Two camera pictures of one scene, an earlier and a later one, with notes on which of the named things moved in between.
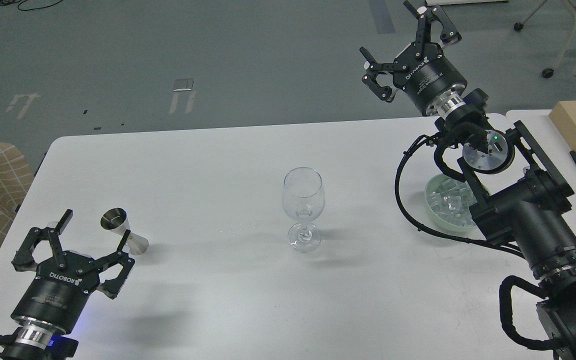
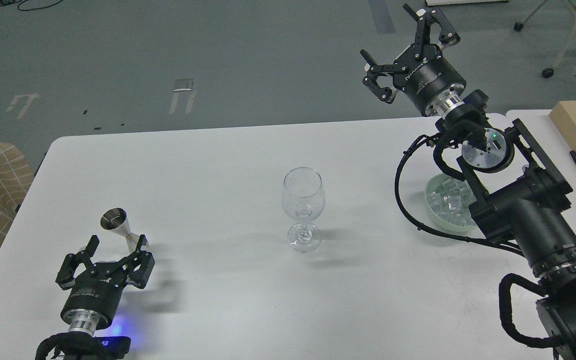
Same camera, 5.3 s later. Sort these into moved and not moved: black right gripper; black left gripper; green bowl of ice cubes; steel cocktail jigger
Moved: black left gripper
Not moved: green bowl of ice cubes; steel cocktail jigger; black right gripper
